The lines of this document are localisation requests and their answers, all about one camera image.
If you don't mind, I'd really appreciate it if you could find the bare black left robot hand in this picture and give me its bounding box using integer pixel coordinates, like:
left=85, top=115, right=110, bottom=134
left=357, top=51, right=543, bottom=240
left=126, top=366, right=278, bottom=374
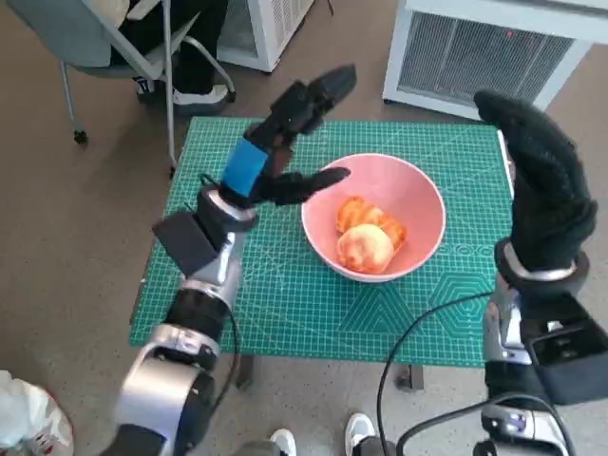
left=216, top=65, right=357, bottom=210

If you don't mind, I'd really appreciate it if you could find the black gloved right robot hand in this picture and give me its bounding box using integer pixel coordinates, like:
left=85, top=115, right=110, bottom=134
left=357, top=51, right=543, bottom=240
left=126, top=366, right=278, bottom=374
left=473, top=89, right=599, bottom=275

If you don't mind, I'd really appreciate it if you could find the long glazed toy bread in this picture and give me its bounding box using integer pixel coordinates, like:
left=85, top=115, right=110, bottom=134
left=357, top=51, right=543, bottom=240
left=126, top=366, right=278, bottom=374
left=335, top=196, right=409, bottom=253

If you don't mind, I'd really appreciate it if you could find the pink bowl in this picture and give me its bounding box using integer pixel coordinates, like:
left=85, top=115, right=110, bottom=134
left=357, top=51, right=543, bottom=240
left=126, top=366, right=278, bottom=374
left=300, top=152, right=447, bottom=284

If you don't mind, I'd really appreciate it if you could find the round toy bread bun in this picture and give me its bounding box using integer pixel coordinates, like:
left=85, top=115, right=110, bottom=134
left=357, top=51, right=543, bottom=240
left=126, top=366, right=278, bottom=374
left=336, top=224, right=396, bottom=273

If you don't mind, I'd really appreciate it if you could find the person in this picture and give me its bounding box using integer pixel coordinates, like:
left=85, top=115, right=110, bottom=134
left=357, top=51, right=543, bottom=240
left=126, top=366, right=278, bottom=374
left=108, top=0, right=238, bottom=106

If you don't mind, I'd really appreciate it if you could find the small white mesh cabinet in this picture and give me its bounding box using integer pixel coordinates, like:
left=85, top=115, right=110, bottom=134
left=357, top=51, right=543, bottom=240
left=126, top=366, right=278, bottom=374
left=216, top=0, right=317, bottom=73

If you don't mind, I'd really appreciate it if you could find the green cutting mat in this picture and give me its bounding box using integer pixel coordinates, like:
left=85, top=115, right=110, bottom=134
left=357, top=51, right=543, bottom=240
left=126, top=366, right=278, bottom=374
left=128, top=117, right=517, bottom=368

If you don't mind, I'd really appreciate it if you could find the large white mesh cabinet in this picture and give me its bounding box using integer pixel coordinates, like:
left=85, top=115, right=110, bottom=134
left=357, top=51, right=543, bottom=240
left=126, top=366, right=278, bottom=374
left=382, top=0, right=608, bottom=123

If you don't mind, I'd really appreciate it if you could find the black table leg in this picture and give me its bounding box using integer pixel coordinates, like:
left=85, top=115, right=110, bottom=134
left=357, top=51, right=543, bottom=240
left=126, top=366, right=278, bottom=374
left=396, top=364, right=425, bottom=391
left=236, top=354, right=256, bottom=391

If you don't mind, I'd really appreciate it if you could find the grey office chair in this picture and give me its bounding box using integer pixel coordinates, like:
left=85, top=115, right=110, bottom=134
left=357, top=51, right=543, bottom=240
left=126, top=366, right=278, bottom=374
left=4, top=0, right=238, bottom=180

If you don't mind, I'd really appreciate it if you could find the white shoe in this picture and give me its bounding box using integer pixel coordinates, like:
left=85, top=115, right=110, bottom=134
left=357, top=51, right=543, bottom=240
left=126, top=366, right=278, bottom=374
left=269, top=428, right=298, bottom=456
left=344, top=411, right=379, bottom=456

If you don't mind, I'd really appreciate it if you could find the white plastic bag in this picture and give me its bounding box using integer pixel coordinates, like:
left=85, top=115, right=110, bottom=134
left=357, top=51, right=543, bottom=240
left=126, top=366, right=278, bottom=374
left=0, top=370, right=75, bottom=456

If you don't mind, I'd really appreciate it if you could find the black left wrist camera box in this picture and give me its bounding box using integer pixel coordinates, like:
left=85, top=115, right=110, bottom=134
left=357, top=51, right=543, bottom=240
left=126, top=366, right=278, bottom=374
left=151, top=212, right=224, bottom=277

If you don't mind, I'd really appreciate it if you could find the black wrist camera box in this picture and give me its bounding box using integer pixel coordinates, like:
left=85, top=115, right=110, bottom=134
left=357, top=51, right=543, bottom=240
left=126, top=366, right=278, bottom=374
left=520, top=292, right=608, bottom=408
left=151, top=212, right=224, bottom=277

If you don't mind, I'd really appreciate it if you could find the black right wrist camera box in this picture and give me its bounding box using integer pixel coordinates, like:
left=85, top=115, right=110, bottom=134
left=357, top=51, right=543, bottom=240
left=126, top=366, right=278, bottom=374
left=520, top=292, right=608, bottom=408

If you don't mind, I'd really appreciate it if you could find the looped black right arm cable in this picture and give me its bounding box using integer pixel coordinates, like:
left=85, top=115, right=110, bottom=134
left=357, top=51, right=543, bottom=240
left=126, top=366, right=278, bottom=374
left=396, top=393, right=579, bottom=456

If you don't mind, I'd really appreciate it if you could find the long black right arm cable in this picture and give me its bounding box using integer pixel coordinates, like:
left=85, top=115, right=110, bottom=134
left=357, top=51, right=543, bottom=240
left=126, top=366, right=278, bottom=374
left=376, top=292, right=495, bottom=456

